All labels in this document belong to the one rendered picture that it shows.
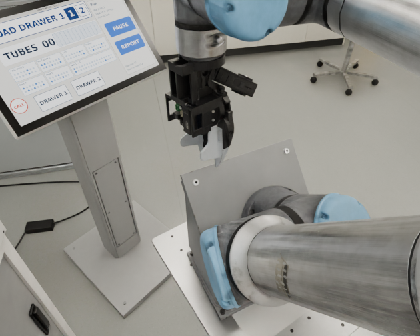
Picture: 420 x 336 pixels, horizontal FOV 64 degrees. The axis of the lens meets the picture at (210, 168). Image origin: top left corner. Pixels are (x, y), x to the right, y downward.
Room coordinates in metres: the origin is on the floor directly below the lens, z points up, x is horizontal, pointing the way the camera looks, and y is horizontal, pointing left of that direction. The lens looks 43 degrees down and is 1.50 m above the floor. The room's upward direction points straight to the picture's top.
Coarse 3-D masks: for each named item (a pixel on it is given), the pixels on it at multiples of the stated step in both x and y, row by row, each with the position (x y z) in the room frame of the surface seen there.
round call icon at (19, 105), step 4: (20, 96) 0.77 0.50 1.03; (12, 100) 0.76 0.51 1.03; (16, 100) 0.76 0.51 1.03; (20, 100) 0.77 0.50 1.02; (24, 100) 0.77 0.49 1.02; (8, 104) 0.74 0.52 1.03; (12, 104) 0.75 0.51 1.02; (16, 104) 0.75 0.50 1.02; (20, 104) 0.76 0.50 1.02; (24, 104) 0.76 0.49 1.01; (28, 104) 0.77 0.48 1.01; (12, 108) 0.74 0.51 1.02; (16, 108) 0.74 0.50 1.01; (20, 108) 0.75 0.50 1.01; (24, 108) 0.75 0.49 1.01; (28, 108) 0.76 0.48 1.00; (16, 112) 0.74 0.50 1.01; (20, 112) 0.74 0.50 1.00; (24, 112) 0.75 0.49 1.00; (16, 116) 0.73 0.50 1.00
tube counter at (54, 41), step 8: (80, 24) 1.02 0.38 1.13; (88, 24) 1.03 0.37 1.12; (96, 24) 1.05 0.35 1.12; (56, 32) 0.96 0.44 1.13; (64, 32) 0.97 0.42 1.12; (72, 32) 0.99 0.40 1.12; (80, 32) 1.00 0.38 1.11; (88, 32) 1.01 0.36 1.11; (96, 32) 1.03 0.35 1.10; (40, 40) 0.92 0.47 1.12; (48, 40) 0.93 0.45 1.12; (56, 40) 0.94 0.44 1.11; (64, 40) 0.95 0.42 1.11; (72, 40) 0.97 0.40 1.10; (80, 40) 0.98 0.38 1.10; (48, 48) 0.91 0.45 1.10; (56, 48) 0.92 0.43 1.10
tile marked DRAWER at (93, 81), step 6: (96, 72) 0.93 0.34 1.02; (78, 78) 0.89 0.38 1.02; (84, 78) 0.90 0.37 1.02; (90, 78) 0.91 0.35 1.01; (96, 78) 0.92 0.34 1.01; (102, 78) 0.93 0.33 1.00; (72, 84) 0.87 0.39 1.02; (78, 84) 0.88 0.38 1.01; (84, 84) 0.88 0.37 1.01; (90, 84) 0.89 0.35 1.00; (96, 84) 0.90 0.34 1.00; (102, 84) 0.91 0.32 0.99; (78, 90) 0.86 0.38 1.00; (84, 90) 0.87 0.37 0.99; (90, 90) 0.88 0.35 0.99
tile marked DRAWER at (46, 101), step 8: (56, 88) 0.84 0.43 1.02; (64, 88) 0.85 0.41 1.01; (40, 96) 0.80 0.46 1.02; (48, 96) 0.81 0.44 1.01; (56, 96) 0.82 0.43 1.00; (64, 96) 0.83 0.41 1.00; (72, 96) 0.84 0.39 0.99; (40, 104) 0.78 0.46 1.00; (48, 104) 0.79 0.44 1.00; (56, 104) 0.80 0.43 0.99
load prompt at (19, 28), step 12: (48, 12) 0.99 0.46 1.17; (60, 12) 1.01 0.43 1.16; (72, 12) 1.03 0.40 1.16; (84, 12) 1.05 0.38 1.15; (0, 24) 0.90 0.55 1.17; (12, 24) 0.91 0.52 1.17; (24, 24) 0.93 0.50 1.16; (36, 24) 0.95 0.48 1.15; (48, 24) 0.97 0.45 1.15; (60, 24) 0.98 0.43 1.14; (0, 36) 0.87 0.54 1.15; (12, 36) 0.89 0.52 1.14; (24, 36) 0.90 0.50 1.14
